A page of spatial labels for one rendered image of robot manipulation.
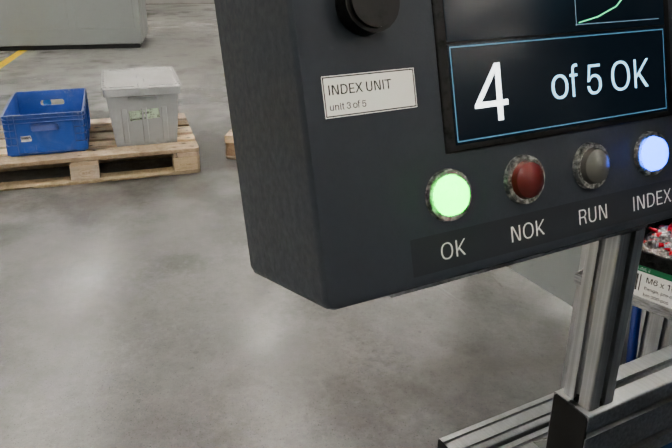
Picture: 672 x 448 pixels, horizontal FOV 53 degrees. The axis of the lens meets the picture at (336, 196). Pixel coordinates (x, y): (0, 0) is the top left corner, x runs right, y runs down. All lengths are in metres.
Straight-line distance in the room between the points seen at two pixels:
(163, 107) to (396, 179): 3.47
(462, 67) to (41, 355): 2.10
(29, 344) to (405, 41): 2.17
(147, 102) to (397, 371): 2.22
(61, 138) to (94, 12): 4.46
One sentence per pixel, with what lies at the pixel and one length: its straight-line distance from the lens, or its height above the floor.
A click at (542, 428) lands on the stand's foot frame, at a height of 0.05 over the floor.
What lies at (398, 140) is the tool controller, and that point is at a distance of 0.32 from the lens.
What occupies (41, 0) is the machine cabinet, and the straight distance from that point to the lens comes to 8.24.
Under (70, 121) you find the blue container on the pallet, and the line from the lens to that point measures 3.79.
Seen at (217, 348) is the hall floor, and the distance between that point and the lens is 2.23.
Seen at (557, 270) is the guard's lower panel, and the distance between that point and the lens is 2.47.
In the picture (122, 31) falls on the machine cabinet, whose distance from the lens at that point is 8.15.
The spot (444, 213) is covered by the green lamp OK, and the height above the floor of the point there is 1.11.
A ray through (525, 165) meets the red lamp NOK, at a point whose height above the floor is 1.13.
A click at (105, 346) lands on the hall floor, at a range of 2.32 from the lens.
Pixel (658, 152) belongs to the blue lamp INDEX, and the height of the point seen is 1.12.
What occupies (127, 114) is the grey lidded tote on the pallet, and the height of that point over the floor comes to 0.33.
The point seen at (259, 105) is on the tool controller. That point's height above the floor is 1.16.
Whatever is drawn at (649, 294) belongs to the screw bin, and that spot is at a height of 0.83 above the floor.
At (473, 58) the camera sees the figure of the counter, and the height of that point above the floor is 1.18.
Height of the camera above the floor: 1.24
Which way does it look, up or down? 21 degrees down
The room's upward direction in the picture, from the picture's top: straight up
